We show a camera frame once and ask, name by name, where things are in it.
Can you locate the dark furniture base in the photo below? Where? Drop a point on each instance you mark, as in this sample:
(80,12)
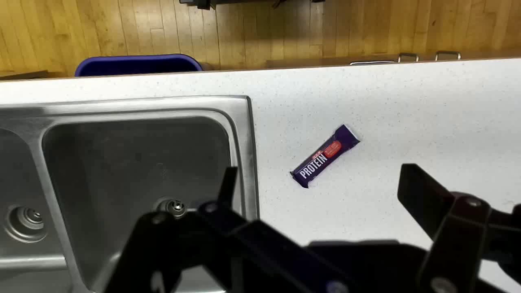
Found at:
(244,3)

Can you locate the stainless steel double sink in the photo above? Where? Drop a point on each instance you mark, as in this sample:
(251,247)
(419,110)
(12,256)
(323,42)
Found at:
(135,164)

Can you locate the blue plastic bin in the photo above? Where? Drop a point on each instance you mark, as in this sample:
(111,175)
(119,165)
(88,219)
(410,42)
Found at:
(139,66)

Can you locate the purple protein bar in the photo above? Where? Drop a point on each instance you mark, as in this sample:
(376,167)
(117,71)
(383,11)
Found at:
(324,157)

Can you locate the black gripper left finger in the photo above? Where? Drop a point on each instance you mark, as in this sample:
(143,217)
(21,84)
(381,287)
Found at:
(179,245)

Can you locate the round sink drain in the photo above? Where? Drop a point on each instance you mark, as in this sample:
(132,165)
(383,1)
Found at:
(25,222)
(171,208)

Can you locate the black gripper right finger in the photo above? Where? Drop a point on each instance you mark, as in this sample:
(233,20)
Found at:
(461,229)

